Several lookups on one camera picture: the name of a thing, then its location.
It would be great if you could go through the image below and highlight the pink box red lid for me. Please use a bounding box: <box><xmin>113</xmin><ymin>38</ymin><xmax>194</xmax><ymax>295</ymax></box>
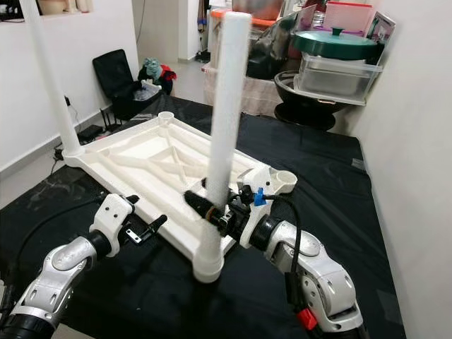
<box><xmin>323</xmin><ymin>1</ymin><xmax>373</xmax><ymax>32</ymax></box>

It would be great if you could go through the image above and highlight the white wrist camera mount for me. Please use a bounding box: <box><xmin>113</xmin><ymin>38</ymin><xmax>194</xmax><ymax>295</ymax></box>
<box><xmin>237</xmin><ymin>167</ymin><xmax>275</xmax><ymax>249</ymax></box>
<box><xmin>90</xmin><ymin>193</ymin><xmax>135</xmax><ymax>239</ymax></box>

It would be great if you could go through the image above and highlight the steel pot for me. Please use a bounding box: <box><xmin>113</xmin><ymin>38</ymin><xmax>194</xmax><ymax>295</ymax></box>
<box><xmin>232</xmin><ymin>0</ymin><xmax>285</xmax><ymax>20</ymax></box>

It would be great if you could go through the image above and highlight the black wok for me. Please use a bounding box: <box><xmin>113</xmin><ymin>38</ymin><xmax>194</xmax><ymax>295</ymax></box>
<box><xmin>274</xmin><ymin>71</ymin><xmax>347</xmax><ymax>131</ymax></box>

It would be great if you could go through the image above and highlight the clear plastic storage box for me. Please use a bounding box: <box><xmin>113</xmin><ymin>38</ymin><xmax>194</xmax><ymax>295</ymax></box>
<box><xmin>293</xmin><ymin>53</ymin><xmax>383</xmax><ymax>100</ymax></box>

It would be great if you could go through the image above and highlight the beige cloth covered stand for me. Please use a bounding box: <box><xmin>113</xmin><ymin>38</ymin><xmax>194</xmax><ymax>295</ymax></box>
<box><xmin>201</xmin><ymin>65</ymin><xmax>283</xmax><ymax>117</ymax></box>

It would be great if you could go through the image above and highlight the black kitchen appliance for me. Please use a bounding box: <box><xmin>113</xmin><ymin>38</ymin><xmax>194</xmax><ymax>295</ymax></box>
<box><xmin>0</xmin><ymin>0</ymin><xmax>23</xmax><ymax>20</ymax></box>

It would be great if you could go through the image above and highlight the clear plastic bag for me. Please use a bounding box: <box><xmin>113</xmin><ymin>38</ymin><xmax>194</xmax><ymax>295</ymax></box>
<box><xmin>134</xmin><ymin>81</ymin><xmax>163</xmax><ymax>103</ymax></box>

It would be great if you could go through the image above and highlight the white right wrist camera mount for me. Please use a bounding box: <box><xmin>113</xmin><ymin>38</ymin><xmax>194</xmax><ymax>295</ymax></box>
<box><xmin>237</xmin><ymin>167</ymin><xmax>275</xmax><ymax>249</ymax></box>

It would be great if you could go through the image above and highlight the grey printed box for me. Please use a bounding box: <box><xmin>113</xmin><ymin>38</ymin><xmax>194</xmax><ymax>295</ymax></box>
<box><xmin>367</xmin><ymin>12</ymin><xmax>396</xmax><ymax>61</ymax></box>

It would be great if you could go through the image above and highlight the orange lidded storage box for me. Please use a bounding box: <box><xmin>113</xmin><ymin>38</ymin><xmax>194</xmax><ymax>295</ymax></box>
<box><xmin>210</xmin><ymin>8</ymin><xmax>276</xmax><ymax>68</ymax></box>

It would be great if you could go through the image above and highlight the white plastic children table top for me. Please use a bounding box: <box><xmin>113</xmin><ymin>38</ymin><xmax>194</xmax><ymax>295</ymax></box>
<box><xmin>62</xmin><ymin>111</ymin><xmax>299</xmax><ymax>283</ymax></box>

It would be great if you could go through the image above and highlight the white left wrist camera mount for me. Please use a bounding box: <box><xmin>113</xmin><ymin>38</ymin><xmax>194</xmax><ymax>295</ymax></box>
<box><xmin>90</xmin><ymin>193</ymin><xmax>135</xmax><ymax>239</ymax></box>

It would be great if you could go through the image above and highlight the beige container orange lid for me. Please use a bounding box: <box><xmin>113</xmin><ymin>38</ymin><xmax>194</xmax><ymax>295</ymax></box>
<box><xmin>39</xmin><ymin>0</ymin><xmax>68</xmax><ymax>15</ymax></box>

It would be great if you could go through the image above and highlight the black plastic bag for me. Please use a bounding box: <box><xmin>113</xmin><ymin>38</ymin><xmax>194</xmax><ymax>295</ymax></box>
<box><xmin>247</xmin><ymin>18</ymin><xmax>301</xmax><ymax>80</ymax></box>

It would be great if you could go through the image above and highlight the black tablecloth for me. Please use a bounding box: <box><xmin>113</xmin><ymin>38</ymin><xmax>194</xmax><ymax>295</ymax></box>
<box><xmin>0</xmin><ymin>95</ymin><xmax>407</xmax><ymax>339</ymax></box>

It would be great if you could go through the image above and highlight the green pot lid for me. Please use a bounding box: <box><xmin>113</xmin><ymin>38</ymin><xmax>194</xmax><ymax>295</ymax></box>
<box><xmin>291</xmin><ymin>27</ymin><xmax>379</xmax><ymax>61</ymax></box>

